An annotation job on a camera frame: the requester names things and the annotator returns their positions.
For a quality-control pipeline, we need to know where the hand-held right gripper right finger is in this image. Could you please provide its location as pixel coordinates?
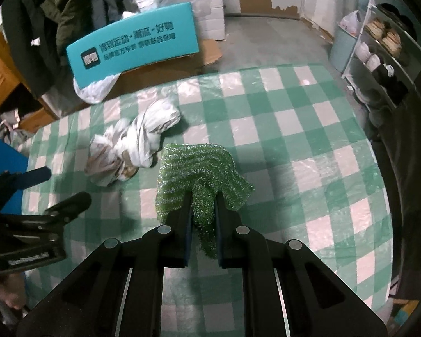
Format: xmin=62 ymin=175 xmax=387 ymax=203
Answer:
xmin=216 ymin=194 xmax=388 ymax=337

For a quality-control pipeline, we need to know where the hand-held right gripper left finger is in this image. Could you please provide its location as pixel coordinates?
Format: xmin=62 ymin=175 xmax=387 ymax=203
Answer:
xmin=16 ymin=191 xmax=192 ymax=337

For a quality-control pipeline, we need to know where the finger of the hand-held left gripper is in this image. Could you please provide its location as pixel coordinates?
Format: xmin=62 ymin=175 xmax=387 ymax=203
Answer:
xmin=0 ymin=167 xmax=52 ymax=201
xmin=0 ymin=192 xmax=92 ymax=226

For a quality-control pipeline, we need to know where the green glittery scouring pad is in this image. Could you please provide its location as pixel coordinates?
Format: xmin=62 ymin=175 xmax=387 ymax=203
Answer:
xmin=155 ymin=143 xmax=255 ymax=260

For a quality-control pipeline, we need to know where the person's left hand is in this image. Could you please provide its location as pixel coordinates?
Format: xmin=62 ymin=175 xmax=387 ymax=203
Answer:
xmin=0 ymin=277 xmax=25 ymax=309

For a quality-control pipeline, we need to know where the knotted white cloth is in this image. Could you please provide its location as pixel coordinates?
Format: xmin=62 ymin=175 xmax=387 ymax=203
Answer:
xmin=84 ymin=98 xmax=182 ymax=187

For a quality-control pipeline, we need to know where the white plastic bag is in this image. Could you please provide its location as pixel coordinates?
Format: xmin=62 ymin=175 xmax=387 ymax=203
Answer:
xmin=73 ymin=74 xmax=122 ymax=104

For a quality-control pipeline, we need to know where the green checked tablecloth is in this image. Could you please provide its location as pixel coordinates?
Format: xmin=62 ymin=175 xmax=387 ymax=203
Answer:
xmin=19 ymin=64 xmax=395 ymax=337

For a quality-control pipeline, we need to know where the hanging dark coat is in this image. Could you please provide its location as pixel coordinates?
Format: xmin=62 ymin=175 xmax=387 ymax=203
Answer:
xmin=3 ymin=0 xmax=74 ymax=95

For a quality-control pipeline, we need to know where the teal printed shoe box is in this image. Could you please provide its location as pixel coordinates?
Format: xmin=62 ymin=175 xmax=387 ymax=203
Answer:
xmin=66 ymin=2 xmax=201 ymax=88

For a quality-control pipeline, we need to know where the hanging olive jacket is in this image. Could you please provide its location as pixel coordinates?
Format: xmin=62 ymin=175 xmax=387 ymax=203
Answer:
xmin=33 ymin=0 xmax=95 ymax=57

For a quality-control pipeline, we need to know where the light blue storage box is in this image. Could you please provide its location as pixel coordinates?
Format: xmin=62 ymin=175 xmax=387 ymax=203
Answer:
xmin=329 ymin=26 xmax=360 ymax=78

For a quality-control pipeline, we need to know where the small pink white bag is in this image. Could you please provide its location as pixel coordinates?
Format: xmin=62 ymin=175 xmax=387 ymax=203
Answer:
xmin=338 ymin=10 xmax=362 ymax=37

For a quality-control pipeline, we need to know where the group of assorted shoes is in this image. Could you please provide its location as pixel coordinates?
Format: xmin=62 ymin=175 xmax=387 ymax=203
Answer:
xmin=354 ymin=3 xmax=413 ymax=104

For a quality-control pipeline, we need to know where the grey metal shoe rack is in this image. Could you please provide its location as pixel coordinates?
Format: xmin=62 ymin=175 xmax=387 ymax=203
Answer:
xmin=342 ymin=0 xmax=421 ymax=113

